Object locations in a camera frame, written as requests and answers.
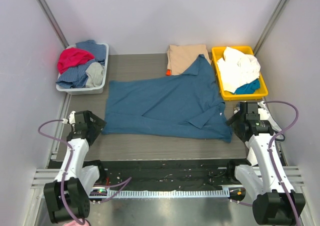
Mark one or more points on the folded orange t-shirt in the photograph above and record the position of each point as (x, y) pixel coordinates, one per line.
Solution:
(168, 72)

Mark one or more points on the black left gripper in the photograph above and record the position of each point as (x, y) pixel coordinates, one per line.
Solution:
(96, 124)

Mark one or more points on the pink object at bottom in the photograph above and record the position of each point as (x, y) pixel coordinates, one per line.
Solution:
(74, 223)

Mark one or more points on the aluminium rail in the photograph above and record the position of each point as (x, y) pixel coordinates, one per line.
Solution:
(44, 176)

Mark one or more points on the slotted cable duct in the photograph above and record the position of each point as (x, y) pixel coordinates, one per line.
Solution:
(224, 193)

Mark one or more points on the left aluminium frame post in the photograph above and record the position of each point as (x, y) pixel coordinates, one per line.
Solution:
(53, 22)

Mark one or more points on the dark blue t-shirt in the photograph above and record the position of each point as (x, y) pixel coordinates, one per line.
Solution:
(188, 105)

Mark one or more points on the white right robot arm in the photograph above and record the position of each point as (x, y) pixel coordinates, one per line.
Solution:
(274, 200)

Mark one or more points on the aluminium frame post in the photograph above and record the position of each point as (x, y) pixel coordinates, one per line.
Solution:
(279, 8)
(53, 22)

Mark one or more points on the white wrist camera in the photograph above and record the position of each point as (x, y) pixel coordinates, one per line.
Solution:
(70, 119)
(263, 111)

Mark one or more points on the pink red garment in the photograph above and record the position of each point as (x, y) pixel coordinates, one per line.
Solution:
(73, 57)

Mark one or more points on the white printed t-shirt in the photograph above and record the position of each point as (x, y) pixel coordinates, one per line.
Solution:
(251, 157)

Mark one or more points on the teal garment in tray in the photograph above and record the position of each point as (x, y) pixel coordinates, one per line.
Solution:
(249, 88)

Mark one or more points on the grey plastic bin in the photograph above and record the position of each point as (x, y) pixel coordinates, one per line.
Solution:
(91, 90)

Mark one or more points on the blue checked shirt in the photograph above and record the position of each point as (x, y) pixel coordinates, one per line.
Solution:
(75, 77)

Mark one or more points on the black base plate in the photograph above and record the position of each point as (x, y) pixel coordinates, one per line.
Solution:
(169, 175)

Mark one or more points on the right aluminium frame post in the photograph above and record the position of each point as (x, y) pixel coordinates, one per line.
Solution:
(279, 8)

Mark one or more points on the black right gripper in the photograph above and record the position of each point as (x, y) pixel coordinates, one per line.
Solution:
(236, 118)

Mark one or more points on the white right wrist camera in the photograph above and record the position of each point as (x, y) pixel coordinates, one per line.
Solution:
(263, 111)

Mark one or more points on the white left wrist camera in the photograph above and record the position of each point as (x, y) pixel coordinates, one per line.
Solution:
(70, 119)

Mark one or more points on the grey garment in bin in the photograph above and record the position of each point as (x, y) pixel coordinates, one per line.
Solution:
(94, 75)

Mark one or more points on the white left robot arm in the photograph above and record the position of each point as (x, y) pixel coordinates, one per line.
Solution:
(67, 196)

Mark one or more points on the white t-shirt in tray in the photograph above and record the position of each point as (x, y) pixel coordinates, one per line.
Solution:
(237, 69)

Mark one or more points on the folded beige t-shirt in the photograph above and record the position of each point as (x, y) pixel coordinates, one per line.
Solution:
(181, 57)

